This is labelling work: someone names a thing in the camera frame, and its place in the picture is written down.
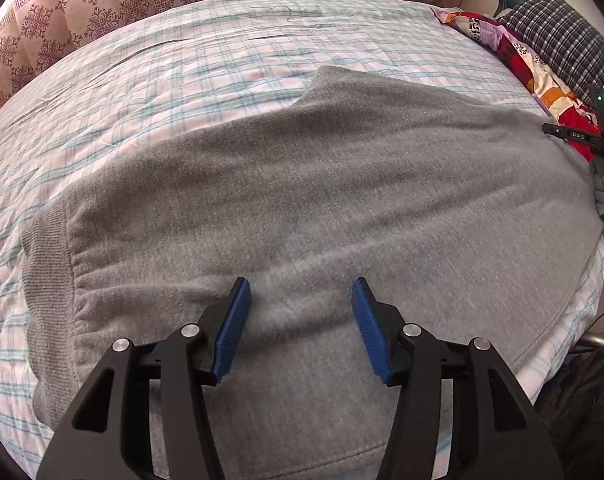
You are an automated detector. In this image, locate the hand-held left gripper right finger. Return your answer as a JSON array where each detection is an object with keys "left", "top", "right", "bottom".
[{"left": 351, "top": 277, "right": 566, "bottom": 480}]

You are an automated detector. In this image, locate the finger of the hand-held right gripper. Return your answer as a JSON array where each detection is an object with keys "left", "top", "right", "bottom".
[{"left": 542, "top": 121, "right": 604, "bottom": 149}]

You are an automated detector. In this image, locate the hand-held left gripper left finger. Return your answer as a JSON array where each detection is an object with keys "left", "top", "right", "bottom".
[{"left": 36, "top": 276, "right": 251, "bottom": 480}]

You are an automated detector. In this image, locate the grey sweater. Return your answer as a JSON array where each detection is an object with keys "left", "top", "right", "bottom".
[{"left": 21, "top": 65, "right": 603, "bottom": 480}]

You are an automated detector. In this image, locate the colourful patchwork pillow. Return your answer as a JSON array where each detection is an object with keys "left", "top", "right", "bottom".
[{"left": 432, "top": 7, "right": 604, "bottom": 163}]

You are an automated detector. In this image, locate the black checked pillow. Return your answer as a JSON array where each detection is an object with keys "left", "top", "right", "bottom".
[{"left": 496, "top": 0, "right": 604, "bottom": 106}]

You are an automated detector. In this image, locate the dark green object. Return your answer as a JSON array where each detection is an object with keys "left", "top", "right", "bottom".
[{"left": 496, "top": 0, "right": 532, "bottom": 20}]

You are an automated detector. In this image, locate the dark cloth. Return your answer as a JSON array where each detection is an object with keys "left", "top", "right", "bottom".
[{"left": 532, "top": 344, "right": 604, "bottom": 480}]

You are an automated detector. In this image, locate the plaid bed sheet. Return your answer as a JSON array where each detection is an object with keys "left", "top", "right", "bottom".
[{"left": 0, "top": 0, "right": 604, "bottom": 480}]

